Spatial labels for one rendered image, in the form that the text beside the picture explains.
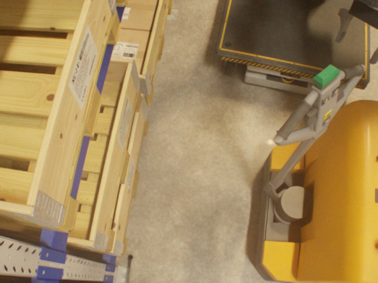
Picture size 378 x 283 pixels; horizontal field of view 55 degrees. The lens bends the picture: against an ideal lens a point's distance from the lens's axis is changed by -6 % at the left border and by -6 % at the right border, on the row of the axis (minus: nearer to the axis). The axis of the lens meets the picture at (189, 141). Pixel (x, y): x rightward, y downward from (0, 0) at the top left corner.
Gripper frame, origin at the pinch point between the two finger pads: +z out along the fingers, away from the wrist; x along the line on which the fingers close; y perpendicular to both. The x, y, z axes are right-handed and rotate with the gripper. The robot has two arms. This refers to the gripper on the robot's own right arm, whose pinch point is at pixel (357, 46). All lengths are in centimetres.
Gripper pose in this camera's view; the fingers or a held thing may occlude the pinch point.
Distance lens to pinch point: 126.6
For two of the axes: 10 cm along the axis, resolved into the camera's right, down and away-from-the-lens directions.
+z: -2.2, 7.6, 6.1
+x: -6.0, -6.0, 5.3
